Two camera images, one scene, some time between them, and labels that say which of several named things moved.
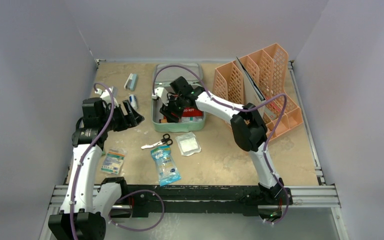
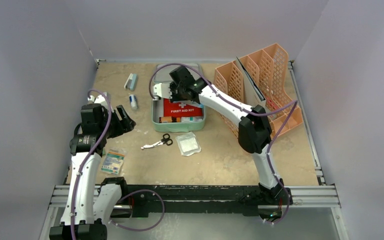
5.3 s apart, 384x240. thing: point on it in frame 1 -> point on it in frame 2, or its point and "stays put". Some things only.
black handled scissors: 166,139 stays put
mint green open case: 163,74 stays put
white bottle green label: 191,119 stays put
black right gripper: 171,109 -> 177,91
